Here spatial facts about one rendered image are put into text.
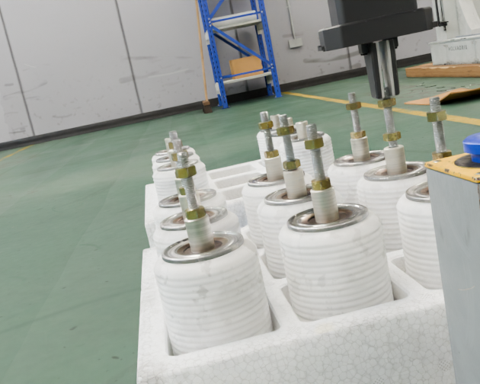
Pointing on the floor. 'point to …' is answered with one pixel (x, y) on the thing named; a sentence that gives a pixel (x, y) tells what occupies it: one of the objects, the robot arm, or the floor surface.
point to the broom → (203, 66)
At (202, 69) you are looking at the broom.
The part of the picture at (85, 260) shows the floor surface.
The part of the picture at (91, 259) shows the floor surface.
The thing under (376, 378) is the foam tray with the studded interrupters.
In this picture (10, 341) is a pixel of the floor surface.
